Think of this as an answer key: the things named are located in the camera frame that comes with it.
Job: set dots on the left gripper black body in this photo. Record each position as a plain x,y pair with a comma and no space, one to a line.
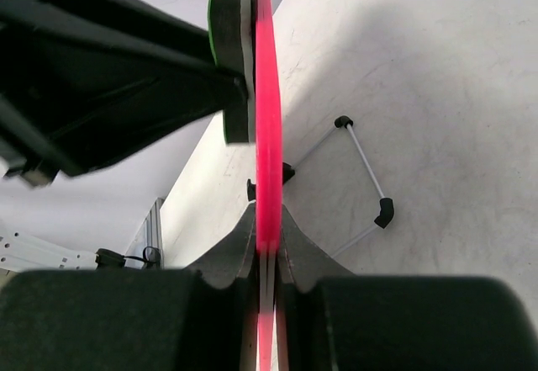
29,155

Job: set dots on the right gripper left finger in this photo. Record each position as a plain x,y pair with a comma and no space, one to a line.
201,317

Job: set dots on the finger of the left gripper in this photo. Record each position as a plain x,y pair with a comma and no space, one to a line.
104,79

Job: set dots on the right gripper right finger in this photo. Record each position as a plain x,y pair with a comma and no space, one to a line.
332,319

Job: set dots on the green whiteboard eraser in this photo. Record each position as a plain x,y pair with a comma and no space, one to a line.
232,36

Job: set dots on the pink framed whiteboard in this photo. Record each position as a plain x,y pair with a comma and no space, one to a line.
268,175

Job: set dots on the whiteboard left black foot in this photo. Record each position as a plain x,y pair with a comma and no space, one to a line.
250,190

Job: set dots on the whiteboard black foot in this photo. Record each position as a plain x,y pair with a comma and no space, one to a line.
287,172
250,190

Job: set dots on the whiteboard right black foot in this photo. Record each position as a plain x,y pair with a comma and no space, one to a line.
287,172

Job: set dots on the white wire whiteboard stand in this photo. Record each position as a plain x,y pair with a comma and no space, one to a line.
334,194

